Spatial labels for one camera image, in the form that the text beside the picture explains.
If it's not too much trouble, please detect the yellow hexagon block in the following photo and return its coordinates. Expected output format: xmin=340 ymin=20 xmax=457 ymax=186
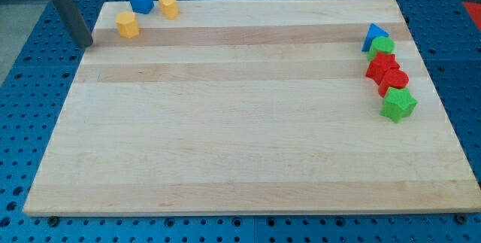
xmin=115 ymin=11 xmax=140 ymax=38

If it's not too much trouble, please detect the wooden board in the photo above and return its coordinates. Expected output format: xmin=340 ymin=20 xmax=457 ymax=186
xmin=23 ymin=0 xmax=480 ymax=217

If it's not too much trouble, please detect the blue cube block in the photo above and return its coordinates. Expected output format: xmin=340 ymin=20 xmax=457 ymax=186
xmin=129 ymin=0 xmax=154 ymax=14

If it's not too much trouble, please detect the red star block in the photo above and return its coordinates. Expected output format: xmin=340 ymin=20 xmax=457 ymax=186
xmin=365 ymin=52 xmax=400 ymax=85

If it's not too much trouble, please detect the green cylinder block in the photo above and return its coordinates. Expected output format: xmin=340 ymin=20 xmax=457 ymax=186
xmin=367 ymin=36 xmax=395 ymax=61

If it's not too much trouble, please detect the blue triangle block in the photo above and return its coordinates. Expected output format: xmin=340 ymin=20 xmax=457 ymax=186
xmin=362 ymin=23 xmax=389 ymax=52

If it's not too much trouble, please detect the green star block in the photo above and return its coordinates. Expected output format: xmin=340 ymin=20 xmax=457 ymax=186
xmin=380 ymin=87 xmax=418 ymax=123

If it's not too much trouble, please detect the red cylinder block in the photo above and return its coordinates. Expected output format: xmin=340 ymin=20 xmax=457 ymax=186
xmin=378 ymin=69 xmax=409 ymax=97

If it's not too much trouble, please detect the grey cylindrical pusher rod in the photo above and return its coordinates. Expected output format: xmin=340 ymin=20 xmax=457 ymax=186
xmin=51 ymin=0 xmax=93 ymax=49

